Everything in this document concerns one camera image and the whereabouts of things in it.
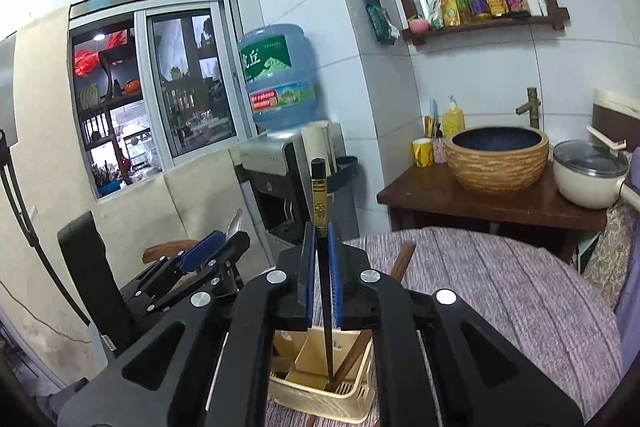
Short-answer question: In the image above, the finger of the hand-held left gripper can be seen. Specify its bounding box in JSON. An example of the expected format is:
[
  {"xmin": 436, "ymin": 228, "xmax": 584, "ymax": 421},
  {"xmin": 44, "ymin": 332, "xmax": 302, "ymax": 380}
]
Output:
[
  {"xmin": 145, "ymin": 231, "xmax": 252, "ymax": 314},
  {"xmin": 134, "ymin": 230, "xmax": 227, "ymax": 290}
]

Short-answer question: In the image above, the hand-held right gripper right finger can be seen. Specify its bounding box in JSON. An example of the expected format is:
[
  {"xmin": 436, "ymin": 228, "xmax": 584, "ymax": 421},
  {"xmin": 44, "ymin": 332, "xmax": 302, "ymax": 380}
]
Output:
[{"xmin": 327, "ymin": 227, "xmax": 586, "ymax": 427}]

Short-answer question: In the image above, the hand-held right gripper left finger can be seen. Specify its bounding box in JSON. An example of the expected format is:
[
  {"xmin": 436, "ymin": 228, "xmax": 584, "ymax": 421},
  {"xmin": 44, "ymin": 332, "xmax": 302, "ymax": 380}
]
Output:
[{"xmin": 57, "ymin": 221, "xmax": 318, "ymax": 427}]

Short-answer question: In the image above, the metal spoon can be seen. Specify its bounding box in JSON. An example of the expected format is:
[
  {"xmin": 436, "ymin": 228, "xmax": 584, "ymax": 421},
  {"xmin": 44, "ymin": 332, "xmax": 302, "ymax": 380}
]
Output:
[{"xmin": 226, "ymin": 208, "xmax": 244, "ymax": 242}]

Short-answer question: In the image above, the black chopstick with gold band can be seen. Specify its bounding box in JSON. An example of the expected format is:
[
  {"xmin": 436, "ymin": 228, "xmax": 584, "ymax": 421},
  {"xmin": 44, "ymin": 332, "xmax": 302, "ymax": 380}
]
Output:
[{"xmin": 310, "ymin": 158, "xmax": 336, "ymax": 382}]

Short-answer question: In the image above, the beige plastic utensil holder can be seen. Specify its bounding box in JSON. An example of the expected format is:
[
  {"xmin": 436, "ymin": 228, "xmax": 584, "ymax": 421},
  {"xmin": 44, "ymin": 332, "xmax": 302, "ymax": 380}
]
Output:
[{"xmin": 267, "ymin": 328, "xmax": 376, "ymax": 425}]

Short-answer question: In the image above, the brown wooden seat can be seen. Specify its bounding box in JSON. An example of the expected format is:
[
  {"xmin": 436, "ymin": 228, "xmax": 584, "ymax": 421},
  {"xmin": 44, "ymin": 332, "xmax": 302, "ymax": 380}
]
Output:
[{"xmin": 142, "ymin": 239, "xmax": 201, "ymax": 265}]

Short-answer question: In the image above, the black chair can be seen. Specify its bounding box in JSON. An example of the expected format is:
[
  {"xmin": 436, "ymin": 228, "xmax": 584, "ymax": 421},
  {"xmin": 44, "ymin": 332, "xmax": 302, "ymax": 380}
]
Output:
[{"xmin": 56, "ymin": 210, "xmax": 138, "ymax": 353}]

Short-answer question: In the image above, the grey water dispenser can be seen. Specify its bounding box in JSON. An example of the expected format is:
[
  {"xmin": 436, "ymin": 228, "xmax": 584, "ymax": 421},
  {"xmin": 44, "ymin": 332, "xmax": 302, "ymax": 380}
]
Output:
[{"xmin": 237, "ymin": 127, "xmax": 348, "ymax": 258}]

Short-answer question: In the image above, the dark wooden washstand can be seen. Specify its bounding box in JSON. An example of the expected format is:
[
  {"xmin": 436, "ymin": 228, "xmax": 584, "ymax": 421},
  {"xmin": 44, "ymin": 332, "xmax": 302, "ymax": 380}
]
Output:
[{"xmin": 376, "ymin": 162, "xmax": 608, "ymax": 265}]

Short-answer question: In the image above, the white paper cup stack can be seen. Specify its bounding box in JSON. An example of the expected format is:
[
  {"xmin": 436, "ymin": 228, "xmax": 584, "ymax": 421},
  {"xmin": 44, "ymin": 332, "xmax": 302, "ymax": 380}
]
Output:
[{"xmin": 301, "ymin": 121, "xmax": 346, "ymax": 172}]

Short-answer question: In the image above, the yellow cup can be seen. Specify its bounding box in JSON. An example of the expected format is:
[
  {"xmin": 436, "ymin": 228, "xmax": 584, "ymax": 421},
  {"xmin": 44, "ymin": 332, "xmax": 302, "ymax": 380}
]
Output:
[{"xmin": 411, "ymin": 137, "xmax": 435, "ymax": 168}]

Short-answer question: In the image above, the sliding glass window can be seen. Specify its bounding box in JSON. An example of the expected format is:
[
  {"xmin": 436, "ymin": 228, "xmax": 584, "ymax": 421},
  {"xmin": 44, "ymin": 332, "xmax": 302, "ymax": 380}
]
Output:
[{"xmin": 69, "ymin": 0, "xmax": 257, "ymax": 204}]

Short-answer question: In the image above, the blue water jug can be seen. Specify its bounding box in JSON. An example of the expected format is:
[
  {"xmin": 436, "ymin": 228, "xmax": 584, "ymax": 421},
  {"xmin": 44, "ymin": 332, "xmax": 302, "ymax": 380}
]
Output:
[{"xmin": 236, "ymin": 23, "xmax": 321, "ymax": 140}]

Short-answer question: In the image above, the woven brown basin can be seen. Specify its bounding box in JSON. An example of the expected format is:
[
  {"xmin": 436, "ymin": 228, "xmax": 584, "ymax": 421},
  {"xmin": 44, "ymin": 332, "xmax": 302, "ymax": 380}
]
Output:
[{"xmin": 444, "ymin": 126, "xmax": 550, "ymax": 195}]

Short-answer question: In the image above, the yellow soap bottle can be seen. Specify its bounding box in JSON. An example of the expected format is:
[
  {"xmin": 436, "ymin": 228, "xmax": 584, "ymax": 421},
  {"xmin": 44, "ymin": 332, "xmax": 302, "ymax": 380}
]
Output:
[{"xmin": 442, "ymin": 95, "xmax": 466, "ymax": 138}]

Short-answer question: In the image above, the white pot with glass lid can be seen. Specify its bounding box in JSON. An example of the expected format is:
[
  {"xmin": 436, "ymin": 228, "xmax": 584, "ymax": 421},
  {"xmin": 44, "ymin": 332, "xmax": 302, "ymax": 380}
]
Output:
[{"xmin": 552, "ymin": 138, "xmax": 640, "ymax": 210}]

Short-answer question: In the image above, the bamboo style faucet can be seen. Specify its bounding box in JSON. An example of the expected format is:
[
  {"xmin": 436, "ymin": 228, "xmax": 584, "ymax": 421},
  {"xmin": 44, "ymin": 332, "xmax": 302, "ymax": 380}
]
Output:
[{"xmin": 515, "ymin": 87, "xmax": 543, "ymax": 130}]

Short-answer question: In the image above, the paisley patterned cloth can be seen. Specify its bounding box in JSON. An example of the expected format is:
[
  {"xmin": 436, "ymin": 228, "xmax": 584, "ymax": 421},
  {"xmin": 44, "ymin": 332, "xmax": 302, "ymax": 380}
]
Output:
[{"xmin": 582, "ymin": 197, "xmax": 631, "ymax": 308}]

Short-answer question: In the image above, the green hanging packet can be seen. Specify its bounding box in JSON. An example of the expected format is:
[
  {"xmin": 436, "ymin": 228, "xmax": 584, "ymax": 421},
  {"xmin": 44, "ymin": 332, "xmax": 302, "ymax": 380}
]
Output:
[{"xmin": 363, "ymin": 0, "xmax": 402, "ymax": 46}]

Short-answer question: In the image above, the purple floral cloth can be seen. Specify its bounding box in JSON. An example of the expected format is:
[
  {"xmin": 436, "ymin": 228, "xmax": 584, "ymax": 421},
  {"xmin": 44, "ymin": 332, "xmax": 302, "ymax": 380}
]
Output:
[{"xmin": 615, "ymin": 147, "xmax": 640, "ymax": 383}]

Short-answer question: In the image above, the green yellow packet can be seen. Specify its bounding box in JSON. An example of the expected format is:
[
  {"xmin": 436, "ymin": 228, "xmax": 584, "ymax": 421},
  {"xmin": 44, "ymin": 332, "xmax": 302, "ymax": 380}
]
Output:
[{"xmin": 431, "ymin": 0, "xmax": 461, "ymax": 29}]

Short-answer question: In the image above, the brown and cream board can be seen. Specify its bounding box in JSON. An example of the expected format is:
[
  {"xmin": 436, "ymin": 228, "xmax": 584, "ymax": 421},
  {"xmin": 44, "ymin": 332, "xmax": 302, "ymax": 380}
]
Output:
[{"xmin": 592, "ymin": 88, "xmax": 640, "ymax": 148}]

